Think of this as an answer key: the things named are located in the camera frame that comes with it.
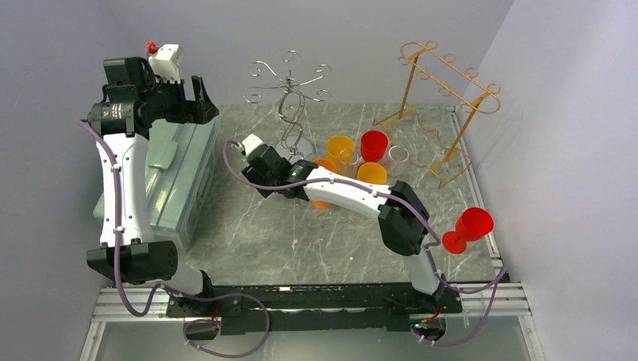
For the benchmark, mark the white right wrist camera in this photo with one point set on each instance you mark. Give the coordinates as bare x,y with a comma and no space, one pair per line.
250,144

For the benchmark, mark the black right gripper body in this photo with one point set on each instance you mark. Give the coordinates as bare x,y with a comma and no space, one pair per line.
253,175

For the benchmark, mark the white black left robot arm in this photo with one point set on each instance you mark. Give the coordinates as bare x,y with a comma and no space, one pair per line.
137,93

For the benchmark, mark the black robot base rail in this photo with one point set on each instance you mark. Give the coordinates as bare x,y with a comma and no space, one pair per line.
394,307

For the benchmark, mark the chrome wine glass rack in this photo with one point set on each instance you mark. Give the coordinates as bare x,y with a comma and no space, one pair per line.
292,145

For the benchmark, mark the clear wine glass right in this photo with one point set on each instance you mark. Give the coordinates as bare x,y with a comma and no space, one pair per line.
397,160

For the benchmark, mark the green plastic storage box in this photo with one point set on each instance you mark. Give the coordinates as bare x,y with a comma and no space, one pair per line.
154,188

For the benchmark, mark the orange plastic goblet back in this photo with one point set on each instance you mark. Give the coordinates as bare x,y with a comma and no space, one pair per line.
336,144

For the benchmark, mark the aluminium frame rail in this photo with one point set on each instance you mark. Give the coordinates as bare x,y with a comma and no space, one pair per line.
493,325

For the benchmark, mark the orange plastic goblet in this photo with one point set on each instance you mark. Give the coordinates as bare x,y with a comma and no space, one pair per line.
372,172
336,144
330,166

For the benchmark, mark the red plastic goblet back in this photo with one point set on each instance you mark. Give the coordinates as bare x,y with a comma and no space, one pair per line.
373,145

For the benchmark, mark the clear wine glass centre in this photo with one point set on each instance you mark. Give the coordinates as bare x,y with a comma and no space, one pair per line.
348,163

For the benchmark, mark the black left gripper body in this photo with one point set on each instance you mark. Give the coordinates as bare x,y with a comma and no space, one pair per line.
169,103

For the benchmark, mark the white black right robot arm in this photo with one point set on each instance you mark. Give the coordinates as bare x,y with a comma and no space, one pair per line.
401,216

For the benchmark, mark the red plastic goblet lying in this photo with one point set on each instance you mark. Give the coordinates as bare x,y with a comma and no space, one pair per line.
472,225

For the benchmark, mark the clear wine glass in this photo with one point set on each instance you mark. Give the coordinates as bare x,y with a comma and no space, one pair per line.
397,160
348,163

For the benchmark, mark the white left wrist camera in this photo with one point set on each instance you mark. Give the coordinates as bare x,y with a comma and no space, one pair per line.
165,60

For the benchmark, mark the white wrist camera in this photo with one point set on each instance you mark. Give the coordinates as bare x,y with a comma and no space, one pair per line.
250,144
165,60

